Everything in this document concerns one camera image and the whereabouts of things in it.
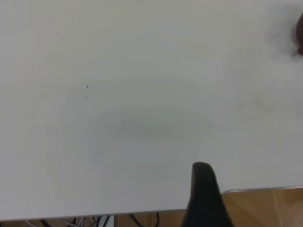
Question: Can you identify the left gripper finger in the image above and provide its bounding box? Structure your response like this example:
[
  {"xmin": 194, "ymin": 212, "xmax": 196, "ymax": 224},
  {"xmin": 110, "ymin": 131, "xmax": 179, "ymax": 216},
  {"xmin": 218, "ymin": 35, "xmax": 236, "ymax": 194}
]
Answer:
[{"xmin": 181, "ymin": 162, "xmax": 235, "ymax": 227}]

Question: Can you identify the red coffee mug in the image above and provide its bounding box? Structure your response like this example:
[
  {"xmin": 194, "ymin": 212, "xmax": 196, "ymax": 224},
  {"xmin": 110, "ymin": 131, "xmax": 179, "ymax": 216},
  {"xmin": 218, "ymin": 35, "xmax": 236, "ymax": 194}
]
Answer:
[{"xmin": 290, "ymin": 11, "xmax": 303, "ymax": 56}]

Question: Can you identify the white power strip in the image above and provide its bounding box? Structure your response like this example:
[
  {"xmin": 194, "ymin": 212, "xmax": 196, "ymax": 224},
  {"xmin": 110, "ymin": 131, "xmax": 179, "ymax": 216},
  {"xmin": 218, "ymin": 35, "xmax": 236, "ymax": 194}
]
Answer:
[{"xmin": 98, "ymin": 214, "xmax": 115, "ymax": 227}]

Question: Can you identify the white floor cable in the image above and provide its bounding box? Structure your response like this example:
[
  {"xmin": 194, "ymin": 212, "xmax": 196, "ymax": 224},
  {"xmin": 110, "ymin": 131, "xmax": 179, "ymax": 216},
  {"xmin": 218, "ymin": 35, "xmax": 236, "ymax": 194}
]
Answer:
[{"xmin": 56, "ymin": 217, "xmax": 85, "ymax": 227}]

